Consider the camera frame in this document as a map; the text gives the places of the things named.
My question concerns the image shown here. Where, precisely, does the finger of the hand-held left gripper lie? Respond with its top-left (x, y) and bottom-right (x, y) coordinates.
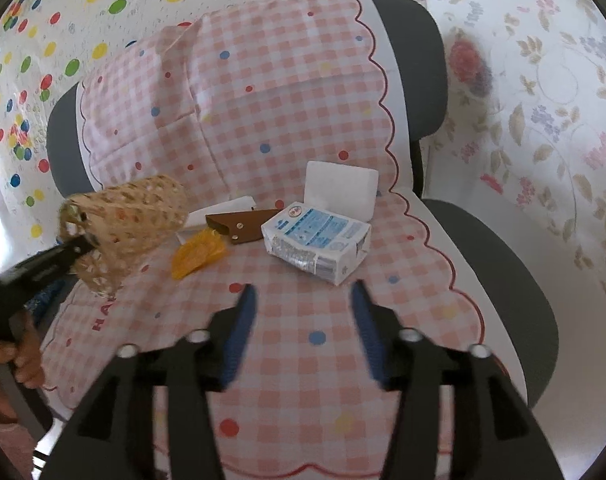
top-left (48, 235), bottom-right (100, 273)

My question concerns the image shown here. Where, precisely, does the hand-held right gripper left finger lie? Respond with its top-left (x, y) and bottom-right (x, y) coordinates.
top-left (43, 284), bottom-right (259, 480)

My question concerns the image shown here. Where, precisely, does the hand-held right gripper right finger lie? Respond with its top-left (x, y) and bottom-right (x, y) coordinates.
top-left (350, 280), bottom-right (566, 480)

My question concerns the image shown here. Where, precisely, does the woven bamboo basket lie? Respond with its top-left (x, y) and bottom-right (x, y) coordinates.
top-left (58, 175), bottom-right (189, 299)

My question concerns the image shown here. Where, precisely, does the white blue tissue pack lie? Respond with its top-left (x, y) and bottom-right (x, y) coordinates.
top-left (260, 201), bottom-right (373, 287)

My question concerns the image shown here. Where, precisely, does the person's left hand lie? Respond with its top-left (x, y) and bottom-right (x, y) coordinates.
top-left (0, 327), bottom-right (44, 423)

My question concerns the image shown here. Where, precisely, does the orange plastic wrapper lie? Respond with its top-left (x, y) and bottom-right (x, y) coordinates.
top-left (170, 227), bottom-right (227, 281)

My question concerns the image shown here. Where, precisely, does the brown leather pouch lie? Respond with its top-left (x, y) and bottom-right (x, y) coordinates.
top-left (204, 208), bottom-right (284, 246)

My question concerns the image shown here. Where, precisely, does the white foam block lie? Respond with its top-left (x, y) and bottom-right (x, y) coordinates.
top-left (303, 161), bottom-right (379, 223)

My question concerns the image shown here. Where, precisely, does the pink gingham cloth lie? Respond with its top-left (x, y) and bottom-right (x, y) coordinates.
top-left (38, 0), bottom-right (486, 480)

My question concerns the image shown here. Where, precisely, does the balloon print sheet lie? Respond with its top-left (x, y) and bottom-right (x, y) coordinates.
top-left (0, 0), bottom-right (424, 241)

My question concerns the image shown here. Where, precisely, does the grey chair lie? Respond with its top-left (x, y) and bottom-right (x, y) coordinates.
top-left (45, 0), bottom-right (559, 411)

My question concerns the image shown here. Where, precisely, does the floral print sheet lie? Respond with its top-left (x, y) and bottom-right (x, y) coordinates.
top-left (418, 0), bottom-right (606, 346)

